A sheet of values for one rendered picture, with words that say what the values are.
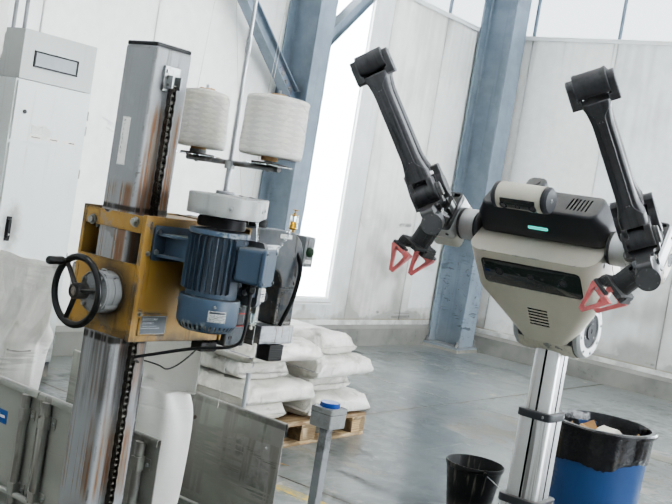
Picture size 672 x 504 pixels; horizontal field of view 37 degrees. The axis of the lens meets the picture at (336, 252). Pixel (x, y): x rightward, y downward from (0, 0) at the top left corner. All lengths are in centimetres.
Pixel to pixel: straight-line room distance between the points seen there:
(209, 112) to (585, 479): 261
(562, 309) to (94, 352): 124
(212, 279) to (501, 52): 928
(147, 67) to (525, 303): 120
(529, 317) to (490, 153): 851
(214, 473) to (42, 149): 353
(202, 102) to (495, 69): 892
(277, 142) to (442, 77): 853
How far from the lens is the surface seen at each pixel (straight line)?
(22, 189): 644
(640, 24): 1118
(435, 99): 1089
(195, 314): 241
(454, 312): 1139
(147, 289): 251
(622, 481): 464
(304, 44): 882
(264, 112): 251
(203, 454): 340
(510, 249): 275
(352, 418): 635
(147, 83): 252
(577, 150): 1114
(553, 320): 282
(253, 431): 324
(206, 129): 269
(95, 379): 259
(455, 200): 288
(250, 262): 239
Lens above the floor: 145
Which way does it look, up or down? 3 degrees down
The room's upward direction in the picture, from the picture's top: 9 degrees clockwise
